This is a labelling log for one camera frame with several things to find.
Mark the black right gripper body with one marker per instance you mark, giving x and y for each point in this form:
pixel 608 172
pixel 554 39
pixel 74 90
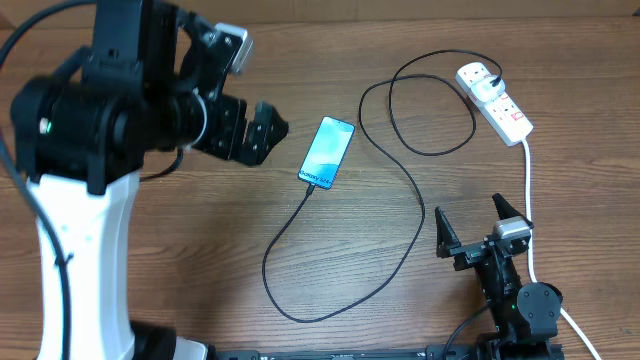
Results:
pixel 468 256

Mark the blue Samsung Galaxy smartphone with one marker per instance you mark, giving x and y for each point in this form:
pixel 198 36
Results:
pixel 326 153

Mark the white power extension strip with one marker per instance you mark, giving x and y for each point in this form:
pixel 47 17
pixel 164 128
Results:
pixel 505 117

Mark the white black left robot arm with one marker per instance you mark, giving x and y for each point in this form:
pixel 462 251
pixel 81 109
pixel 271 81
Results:
pixel 151 79

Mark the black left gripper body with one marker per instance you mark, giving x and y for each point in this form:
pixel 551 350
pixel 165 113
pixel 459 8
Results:
pixel 225 126

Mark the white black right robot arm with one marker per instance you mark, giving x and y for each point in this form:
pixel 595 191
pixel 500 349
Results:
pixel 525 315

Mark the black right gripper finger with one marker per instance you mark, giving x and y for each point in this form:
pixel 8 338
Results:
pixel 447 240
pixel 506 211

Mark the white charger plug adapter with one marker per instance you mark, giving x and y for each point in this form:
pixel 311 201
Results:
pixel 487 90

